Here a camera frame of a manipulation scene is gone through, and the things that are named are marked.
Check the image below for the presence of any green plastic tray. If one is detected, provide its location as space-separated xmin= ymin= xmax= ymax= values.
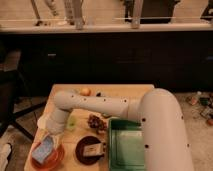
xmin=108 ymin=119 xmax=146 ymax=171

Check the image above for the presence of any small box on plate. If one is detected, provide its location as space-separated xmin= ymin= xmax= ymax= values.
xmin=83 ymin=143 xmax=102 ymax=157

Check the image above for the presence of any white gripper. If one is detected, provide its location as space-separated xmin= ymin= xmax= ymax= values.
xmin=37 ymin=115 xmax=63 ymax=144

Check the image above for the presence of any blue sponge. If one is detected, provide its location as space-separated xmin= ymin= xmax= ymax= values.
xmin=32 ymin=136 xmax=54 ymax=164

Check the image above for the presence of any red bowl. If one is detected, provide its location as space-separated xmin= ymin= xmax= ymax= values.
xmin=30 ymin=145 xmax=65 ymax=171

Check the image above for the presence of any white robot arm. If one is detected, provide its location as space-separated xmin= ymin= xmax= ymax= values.
xmin=45 ymin=88 xmax=194 ymax=171

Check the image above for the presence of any black office chair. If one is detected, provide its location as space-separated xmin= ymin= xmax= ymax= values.
xmin=0 ymin=50 xmax=46 ymax=141

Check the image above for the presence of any green toy piece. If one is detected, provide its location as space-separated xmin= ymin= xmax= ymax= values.
xmin=66 ymin=116 xmax=76 ymax=131

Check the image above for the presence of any purple grape bunch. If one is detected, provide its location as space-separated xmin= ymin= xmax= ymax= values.
xmin=87 ymin=114 xmax=107 ymax=134

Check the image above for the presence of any orange fruit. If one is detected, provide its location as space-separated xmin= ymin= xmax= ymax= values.
xmin=80 ymin=88 xmax=91 ymax=96

